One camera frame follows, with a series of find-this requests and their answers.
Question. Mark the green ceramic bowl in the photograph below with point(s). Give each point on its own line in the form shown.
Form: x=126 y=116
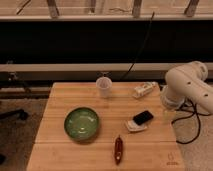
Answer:
x=82 y=124

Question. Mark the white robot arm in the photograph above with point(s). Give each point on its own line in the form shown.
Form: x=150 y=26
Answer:
x=187 y=82

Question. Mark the translucent plastic cup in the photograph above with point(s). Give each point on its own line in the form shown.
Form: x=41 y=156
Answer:
x=104 y=85

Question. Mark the white rectangular carton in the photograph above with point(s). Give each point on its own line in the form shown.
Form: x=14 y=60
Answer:
x=143 y=89

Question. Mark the white small box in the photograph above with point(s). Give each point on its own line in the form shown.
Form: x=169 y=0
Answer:
x=133 y=127

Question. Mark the red brown chili pepper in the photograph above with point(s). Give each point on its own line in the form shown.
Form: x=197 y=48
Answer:
x=118 y=150

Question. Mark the black office chair base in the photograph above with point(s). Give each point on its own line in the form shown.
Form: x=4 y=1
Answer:
x=20 y=113

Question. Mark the white window sill rail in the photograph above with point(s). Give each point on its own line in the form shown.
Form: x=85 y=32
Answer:
x=87 y=67

